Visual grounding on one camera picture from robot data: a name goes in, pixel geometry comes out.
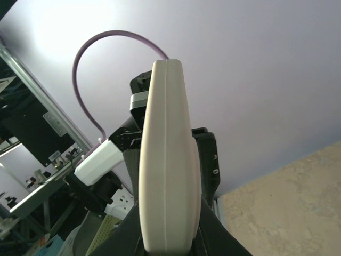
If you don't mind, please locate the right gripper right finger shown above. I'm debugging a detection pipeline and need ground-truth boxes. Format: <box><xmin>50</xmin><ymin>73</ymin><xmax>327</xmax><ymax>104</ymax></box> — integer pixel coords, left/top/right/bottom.
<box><xmin>189</xmin><ymin>198</ymin><xmax>251</xmax><ymax>256</ymax></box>

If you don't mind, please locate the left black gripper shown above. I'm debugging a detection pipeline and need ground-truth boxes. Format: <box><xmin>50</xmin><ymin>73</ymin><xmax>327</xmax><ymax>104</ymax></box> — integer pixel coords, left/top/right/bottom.
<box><xmin>109</xmin><ymin>71</ymin><xmax>152</xmax><ymax>153</ymax></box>

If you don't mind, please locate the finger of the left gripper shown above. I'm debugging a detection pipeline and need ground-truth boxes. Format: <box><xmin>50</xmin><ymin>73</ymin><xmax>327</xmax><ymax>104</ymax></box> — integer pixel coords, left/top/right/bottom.
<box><xmin>192</xmin><ymin>127</ymin><xmax>221</xmax><ymax>205</ymax></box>

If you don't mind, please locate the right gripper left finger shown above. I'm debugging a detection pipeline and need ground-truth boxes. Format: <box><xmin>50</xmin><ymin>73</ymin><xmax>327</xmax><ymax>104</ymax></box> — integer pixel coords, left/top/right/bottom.
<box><xmin>90</xmin><ymin>205</ymin><xmax>145</xmax><ymax>256</ymax></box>

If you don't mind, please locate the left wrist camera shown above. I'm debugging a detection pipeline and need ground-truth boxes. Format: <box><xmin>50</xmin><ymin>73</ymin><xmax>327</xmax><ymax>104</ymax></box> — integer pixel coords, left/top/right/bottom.
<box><xmin>129</xmin><ymin>91</ymin><xmax>149</xmax><ymax>111</ymax></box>

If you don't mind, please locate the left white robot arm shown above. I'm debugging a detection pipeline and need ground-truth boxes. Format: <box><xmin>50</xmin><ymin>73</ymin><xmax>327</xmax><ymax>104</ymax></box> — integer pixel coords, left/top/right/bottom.
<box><xmin>68</xmin><ymin>71</ymin><xmax>221</xmax><ymax>212</ymax></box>

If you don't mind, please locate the white phone case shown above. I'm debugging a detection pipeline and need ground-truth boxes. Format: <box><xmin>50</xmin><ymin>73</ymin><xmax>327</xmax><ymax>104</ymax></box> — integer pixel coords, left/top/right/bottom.
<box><xmin>139</xmin><ymin>59</ymin><xmax>201</xmax><ymax>255</ymax></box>

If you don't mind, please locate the left aluminium corner post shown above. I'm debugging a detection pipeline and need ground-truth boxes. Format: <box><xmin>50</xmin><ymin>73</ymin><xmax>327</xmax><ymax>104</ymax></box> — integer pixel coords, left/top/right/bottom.
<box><xmin>1</xmin><ymin>45</ymin><xmax>89</xmax><ymax>218</ymax></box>

